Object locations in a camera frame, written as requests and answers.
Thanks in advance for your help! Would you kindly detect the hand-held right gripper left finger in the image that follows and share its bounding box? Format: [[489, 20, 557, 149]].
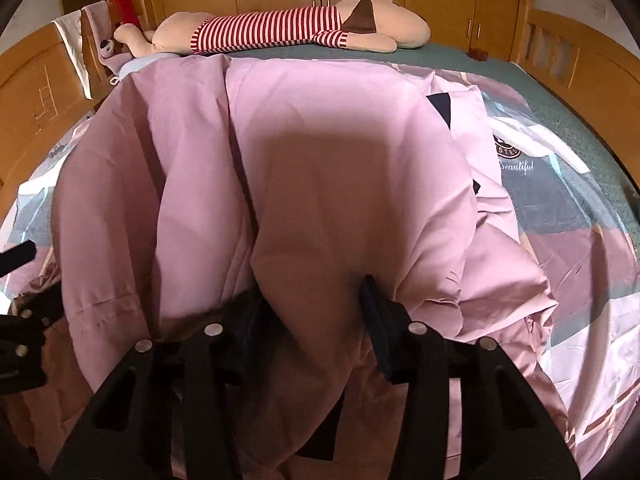
[[50, 290, 273, 480]]

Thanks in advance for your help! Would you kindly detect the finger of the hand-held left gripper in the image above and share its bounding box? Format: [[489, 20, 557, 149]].
[[0, 242, 38, 278], [0, 282, 67, 361]]

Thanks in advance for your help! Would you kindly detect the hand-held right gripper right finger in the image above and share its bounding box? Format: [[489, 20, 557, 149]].
[[357, 274, 582, 480]]

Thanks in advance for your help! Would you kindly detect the pink hooded jacket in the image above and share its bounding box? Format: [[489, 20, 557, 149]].
[[50, 52, 561, 480]]

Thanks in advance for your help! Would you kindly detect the wooden bed end with carving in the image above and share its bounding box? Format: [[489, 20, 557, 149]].
[[0, 10, 117, 211]]

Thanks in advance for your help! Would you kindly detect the pink grey patterned blanket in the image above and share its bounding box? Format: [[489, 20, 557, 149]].
[[0, 55, 640, 480]]

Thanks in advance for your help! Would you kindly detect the white towel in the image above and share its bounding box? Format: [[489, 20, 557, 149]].
[[52, 10, 93, 98]]

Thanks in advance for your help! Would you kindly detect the lavender neck pillow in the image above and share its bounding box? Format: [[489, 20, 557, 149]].
[[111, 56, 166, 83]]

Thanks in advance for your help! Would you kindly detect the small purple plush toy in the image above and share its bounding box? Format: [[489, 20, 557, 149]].
[[97, 37, 126, 68]]

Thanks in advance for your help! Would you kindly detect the pink towel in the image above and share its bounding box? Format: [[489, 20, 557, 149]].
[[82, 1, 118, 81]]

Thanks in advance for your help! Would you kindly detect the red cloth item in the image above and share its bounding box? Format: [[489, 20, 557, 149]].
[[114, 0, 141, 28]]

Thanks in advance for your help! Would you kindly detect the plush dog in striped shirt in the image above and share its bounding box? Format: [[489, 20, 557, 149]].
[[114, 0, 432, 57]]

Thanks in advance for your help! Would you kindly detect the wooden bed end with slats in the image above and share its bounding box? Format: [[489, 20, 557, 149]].
[[520, 7, 640, 161]]

